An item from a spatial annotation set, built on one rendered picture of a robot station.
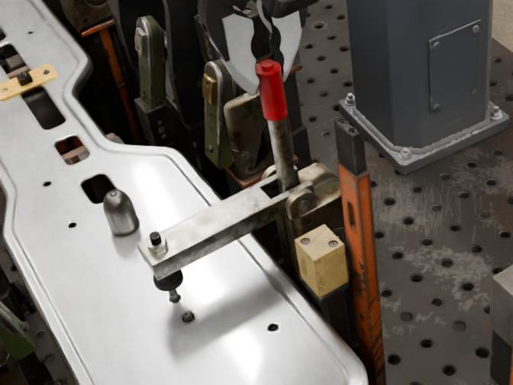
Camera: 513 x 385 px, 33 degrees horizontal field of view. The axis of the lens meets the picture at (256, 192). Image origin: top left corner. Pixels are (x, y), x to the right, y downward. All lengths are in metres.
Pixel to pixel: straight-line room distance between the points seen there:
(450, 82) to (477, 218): 0.21
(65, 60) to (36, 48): 0.06
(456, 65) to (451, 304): 0.36
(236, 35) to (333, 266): 0.23
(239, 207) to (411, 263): 0.48
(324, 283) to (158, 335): 0.16
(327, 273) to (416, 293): 0.43
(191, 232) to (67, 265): 0.17
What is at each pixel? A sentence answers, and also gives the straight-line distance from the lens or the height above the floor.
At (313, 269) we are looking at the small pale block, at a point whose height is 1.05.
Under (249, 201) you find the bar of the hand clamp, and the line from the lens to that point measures 0.83.
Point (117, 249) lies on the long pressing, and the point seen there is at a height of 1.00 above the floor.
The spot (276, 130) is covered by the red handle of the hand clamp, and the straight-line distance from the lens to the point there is 0.79.
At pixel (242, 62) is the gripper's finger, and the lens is 0.73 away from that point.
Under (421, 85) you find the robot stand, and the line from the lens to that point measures 1.32.
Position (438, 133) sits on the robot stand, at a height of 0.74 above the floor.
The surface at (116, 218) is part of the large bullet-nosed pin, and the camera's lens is 0.92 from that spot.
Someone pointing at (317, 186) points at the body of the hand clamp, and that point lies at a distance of 0.86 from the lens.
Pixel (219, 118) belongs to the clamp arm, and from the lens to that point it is 0.97.
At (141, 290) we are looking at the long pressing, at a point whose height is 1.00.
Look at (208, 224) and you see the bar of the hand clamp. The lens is 0.82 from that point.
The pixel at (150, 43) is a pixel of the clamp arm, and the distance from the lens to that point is 1.07.
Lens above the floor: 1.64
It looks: 42 degrees down
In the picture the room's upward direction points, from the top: 11 degrees counter-clockwise
